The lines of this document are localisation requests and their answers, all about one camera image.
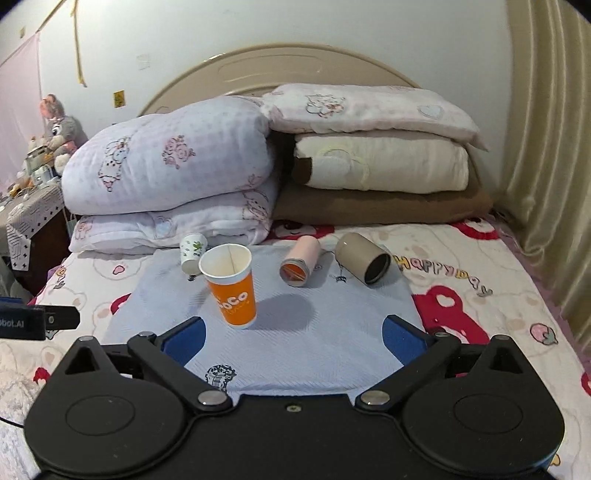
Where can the pink paper cup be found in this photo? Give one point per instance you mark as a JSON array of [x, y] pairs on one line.
[[305, 251]]

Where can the cream blanket with brown trim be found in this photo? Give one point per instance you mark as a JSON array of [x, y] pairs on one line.
[[392, 164]]

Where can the pink curtain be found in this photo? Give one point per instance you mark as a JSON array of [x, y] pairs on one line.
[[18, 115]]

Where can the yellow wall sticker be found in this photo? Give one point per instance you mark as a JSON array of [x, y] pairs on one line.
[[119, 99]]

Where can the lilac printed folded quilt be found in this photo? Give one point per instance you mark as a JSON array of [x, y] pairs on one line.
[[184, 157]]

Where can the brown folded blanket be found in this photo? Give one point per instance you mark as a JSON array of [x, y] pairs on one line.
[[383, 205]]

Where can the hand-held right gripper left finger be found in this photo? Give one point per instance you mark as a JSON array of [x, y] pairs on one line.
[[187, 340]]

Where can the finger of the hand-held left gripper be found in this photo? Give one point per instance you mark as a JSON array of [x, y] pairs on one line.
[[62, 318]]

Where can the beige headboard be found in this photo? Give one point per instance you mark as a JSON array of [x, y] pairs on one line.
[[286, 64]]

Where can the light blue cloth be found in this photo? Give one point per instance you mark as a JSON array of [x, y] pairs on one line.
[[300, 337]]

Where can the pink printed pillow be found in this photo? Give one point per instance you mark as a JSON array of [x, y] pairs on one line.
[[369, 108]]

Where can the orange paper cup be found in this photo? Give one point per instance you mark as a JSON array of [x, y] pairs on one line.
[[233, 300]]

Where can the grey plush toy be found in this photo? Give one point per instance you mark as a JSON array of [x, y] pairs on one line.
[[62, 129]]

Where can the small white green-print cup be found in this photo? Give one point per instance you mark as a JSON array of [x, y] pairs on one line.
[[190, 253]]

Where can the beige paper cup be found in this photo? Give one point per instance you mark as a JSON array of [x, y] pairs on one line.
[[355, 254]]

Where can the beige curtain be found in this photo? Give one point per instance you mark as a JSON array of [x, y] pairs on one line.
[[549, 161]]

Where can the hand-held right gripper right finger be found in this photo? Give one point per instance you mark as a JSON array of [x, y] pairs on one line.
[[398, 334]]

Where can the nightstand with patterned cloth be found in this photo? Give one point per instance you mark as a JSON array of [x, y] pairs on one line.
[[37, 217]]

